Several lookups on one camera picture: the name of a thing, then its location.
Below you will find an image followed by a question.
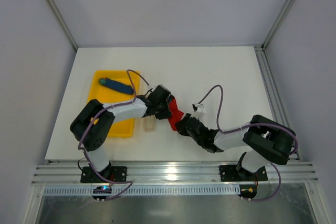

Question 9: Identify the right aluminium frame post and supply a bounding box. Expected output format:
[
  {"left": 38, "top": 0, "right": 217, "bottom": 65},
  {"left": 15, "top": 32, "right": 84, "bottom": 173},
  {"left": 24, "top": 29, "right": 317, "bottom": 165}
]
[{"left": 261, "top": 0, "right": 296, "bottom": 50}]

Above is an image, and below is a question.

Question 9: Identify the left aluminium frame post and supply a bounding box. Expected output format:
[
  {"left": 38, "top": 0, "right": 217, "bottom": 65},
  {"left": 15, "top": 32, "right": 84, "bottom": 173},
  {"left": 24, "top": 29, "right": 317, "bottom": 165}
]
[{"left": 45, "top": 0, "right": 78, "bottom": 51}]

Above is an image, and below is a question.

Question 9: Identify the blue pouch in tray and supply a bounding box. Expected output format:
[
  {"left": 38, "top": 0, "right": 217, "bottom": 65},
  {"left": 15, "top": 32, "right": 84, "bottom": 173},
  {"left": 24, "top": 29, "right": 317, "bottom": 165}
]
[{"left": 105, "top": 78, "right": 134, "bottom": 95}]

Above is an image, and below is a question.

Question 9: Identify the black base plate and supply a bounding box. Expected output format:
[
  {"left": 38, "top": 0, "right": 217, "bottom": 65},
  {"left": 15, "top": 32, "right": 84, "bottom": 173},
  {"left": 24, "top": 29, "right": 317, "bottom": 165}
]
[
  {"left": 80, "top": 166, "right": 127, "bottom": 184},
  {"left": 219, "top": 165, "right": 268, "bottom": 182}
]

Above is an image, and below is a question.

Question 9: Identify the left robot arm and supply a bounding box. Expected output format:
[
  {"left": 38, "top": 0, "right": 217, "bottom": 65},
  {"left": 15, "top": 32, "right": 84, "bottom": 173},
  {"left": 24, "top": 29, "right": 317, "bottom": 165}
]
[{"left": 70, "top": 85, "right": 174, "bottom": 183}]

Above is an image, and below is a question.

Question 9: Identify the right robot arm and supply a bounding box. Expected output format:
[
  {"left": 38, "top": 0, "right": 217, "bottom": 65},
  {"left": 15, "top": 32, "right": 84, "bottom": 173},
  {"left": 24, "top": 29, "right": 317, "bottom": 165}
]
[{"left": 175, "top": 113, "right": 298, "bottom": 181}]

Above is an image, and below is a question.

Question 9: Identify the yellow plastic tray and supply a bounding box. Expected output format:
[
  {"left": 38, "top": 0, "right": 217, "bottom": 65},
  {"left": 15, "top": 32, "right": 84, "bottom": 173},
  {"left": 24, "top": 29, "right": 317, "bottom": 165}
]
[{"left": 87, "top": 70, "right": 135, "bottom": 138}]

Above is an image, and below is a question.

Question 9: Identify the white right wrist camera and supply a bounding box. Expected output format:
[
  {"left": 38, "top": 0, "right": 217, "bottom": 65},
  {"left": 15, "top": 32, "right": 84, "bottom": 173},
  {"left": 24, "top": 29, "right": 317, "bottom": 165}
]
[{"left": 191, "top": 103, "right": 206, "bottom": 119}]

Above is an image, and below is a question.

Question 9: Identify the aluminium frame post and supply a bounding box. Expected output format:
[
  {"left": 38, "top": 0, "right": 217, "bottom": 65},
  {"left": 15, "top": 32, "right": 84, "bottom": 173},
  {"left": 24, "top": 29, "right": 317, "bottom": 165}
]
[
  {"left": 45, "top": 0, "right": 78, "bottom": 51},
  {"left": 261, "top": 0, "right": 296, "bottom": 50}
]

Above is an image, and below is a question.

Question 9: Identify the aluminium front rail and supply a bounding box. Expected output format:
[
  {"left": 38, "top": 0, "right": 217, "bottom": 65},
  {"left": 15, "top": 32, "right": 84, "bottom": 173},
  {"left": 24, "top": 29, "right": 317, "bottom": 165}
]
[{"left": 31, "top": 160, "right": 318, "bottom": 186}]

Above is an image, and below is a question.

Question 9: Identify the right controller board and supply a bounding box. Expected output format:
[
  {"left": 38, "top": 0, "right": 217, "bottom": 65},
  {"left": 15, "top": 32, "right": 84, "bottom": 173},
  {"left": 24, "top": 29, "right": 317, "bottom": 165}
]
[{"left": 238, "top": 185, "right": 257, "bottom": 200}]

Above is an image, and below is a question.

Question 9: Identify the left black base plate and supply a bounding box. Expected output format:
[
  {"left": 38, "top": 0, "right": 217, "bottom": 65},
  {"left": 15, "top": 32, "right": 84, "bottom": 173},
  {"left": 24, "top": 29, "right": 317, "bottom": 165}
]
[{"left": 80, "top": 166, "right": 127, "bottom": 184}]

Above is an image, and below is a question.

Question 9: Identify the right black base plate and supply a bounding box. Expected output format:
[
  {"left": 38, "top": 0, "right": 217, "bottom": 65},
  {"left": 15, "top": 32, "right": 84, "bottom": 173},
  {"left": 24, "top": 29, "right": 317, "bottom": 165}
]
[{"left": 219, "top": 165, "right": 268, "bottom": 182}]

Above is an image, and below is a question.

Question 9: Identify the right aluminium side rail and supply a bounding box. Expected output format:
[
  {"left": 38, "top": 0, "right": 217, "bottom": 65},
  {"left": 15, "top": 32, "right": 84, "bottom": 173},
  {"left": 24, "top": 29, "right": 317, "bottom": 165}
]
[{"left": 253, "top": 45, "right": 300, "bottom": 161}]

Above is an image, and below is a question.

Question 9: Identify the controller board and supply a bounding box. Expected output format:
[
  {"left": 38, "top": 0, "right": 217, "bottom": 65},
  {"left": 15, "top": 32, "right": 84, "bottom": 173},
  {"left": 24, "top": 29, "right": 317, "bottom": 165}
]
[
  {"left": 238, "top": 185, "right": 257, "bottom": 200},
  {"left": 92, "top": 186, "right": 112, "bottom": 201}
]

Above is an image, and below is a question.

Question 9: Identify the slotted cable duct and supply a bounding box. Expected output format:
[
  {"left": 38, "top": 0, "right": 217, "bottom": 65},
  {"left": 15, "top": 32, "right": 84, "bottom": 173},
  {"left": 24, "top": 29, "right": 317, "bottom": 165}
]
[{"left": 43, "top": 184, "right": 240, "bottom": 196}]

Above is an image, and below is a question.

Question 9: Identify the left controller board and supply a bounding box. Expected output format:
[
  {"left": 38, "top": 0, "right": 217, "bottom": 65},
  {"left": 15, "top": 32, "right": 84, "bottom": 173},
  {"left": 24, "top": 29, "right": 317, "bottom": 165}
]
[{"left": 92, "top": 186, "right": 112, "bottom": 201}]

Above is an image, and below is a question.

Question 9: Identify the red paper napkin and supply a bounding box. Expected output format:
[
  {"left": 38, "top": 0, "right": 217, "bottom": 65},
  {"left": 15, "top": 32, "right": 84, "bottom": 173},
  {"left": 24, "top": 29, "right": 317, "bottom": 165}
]
[{"left": 168, "top": 96, "right": 184, "bottom": 131}]

